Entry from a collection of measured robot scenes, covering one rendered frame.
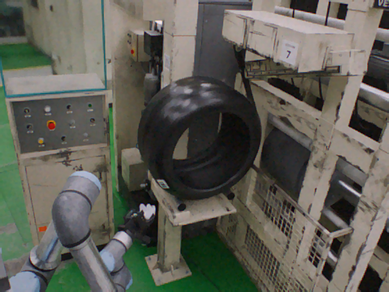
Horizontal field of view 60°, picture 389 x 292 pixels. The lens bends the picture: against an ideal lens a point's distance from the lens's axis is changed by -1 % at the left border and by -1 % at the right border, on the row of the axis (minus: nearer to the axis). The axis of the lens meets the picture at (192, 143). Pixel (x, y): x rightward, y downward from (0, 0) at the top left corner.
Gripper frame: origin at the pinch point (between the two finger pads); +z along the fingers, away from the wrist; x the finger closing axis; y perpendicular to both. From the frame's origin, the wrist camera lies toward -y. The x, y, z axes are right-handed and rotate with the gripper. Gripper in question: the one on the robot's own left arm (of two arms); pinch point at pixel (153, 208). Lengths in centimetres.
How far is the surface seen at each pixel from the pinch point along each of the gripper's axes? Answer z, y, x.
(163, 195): 25.9, -12.5, 15.2
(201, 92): 33, 38, -22
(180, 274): 41, -95, 45
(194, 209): 29.2, -24.5, 2.0
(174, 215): 14.2, -15.7, 3.1
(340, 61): 41, 39, -78
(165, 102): 27.5, 38.2, -6.7
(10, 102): 17, 56, 85
